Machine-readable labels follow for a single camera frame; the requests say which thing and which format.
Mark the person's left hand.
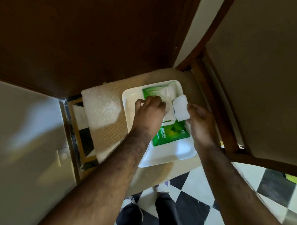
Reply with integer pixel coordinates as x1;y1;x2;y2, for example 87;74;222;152
131;94;167;135

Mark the person's right hand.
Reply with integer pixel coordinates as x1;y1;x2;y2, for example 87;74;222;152
185;102;223;153

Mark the green wet wipes packet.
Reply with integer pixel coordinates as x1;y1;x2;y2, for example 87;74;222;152
139;84;193;149

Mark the person's right forearm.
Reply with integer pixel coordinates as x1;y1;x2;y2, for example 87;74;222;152
191;143;297;225

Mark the person's left forearm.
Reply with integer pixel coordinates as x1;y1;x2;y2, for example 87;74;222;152
37;123;154;225

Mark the white wet wipe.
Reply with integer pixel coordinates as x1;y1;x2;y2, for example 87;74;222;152
158;86;178;118

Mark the white rectangular tray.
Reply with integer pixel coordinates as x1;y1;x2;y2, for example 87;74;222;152
118;77;202;171

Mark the wooden chair with beige cushion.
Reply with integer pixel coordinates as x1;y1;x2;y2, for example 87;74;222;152
76;0;297;207

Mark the white right shoe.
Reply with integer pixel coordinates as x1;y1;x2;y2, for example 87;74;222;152
155;180;171;195

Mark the white shoe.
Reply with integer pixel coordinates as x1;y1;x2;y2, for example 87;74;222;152
155;180;171;195
120;194;145;222

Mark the brown wooden door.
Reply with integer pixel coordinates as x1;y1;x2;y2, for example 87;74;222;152
0;0;203;107

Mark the white left shoe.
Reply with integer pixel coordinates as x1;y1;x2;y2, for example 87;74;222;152
120;194;145;222

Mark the person's right leg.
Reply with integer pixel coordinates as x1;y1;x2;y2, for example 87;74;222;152
154;192;187;225

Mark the person's leg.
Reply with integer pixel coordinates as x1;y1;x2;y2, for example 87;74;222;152
114;202;145;225
154;192;187;225

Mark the person's left leg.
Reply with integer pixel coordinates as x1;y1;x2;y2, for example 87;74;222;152
114;202;145;225

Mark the bright green object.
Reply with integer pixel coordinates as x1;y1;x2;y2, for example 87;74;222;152
284;173;297;187

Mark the white wall switch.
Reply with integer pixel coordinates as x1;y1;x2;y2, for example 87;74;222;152
55;147;69;167

